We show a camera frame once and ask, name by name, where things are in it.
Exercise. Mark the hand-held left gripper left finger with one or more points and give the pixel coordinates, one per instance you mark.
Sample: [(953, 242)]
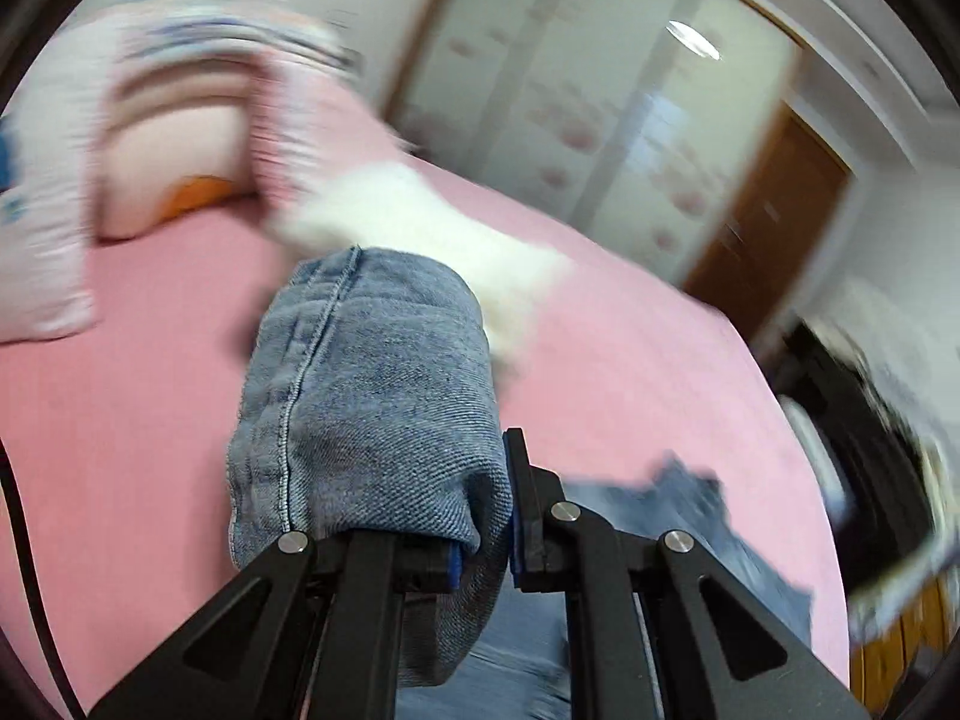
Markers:
[(367, 615)]

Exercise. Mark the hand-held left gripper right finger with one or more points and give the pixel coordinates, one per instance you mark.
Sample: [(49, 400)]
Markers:
[(517, 510)]

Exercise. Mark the blue denim jeans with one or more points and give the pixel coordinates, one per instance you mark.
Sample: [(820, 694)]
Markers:
[(375, 390)]

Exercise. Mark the covered piano stool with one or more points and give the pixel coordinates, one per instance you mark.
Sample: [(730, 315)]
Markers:
[(814, 450)]

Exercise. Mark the white fleece garment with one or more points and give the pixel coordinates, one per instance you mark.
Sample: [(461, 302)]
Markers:
[(420, 217)]

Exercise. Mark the pink bed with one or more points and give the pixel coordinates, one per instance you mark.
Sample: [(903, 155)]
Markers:
[(135, 390)]

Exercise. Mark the black piano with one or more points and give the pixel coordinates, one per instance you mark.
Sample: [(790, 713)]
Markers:
[(862, 450)]

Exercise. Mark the brown wooden door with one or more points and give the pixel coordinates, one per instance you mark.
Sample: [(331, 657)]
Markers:
[(780, 210)]

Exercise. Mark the white lace cover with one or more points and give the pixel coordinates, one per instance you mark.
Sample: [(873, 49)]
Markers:
[(900, 390)]

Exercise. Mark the wooden cabinet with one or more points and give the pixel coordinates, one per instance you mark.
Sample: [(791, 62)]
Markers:
[(915, 637)]

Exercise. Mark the floral sliding wardrobe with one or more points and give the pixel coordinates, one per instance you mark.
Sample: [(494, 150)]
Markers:
[(585, 90)]

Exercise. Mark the pink ruffled pillow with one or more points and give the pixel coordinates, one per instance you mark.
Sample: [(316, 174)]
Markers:
[(300, 142)]

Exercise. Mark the pink pillow with orange print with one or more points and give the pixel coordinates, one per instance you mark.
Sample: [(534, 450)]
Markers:
[(165, 165)]

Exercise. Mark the pink pillow with bag print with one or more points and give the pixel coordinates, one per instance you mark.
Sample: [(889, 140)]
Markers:
[(45, 187)]

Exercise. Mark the folded floral blanket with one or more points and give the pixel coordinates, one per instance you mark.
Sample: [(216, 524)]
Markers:
[(225, 30)]

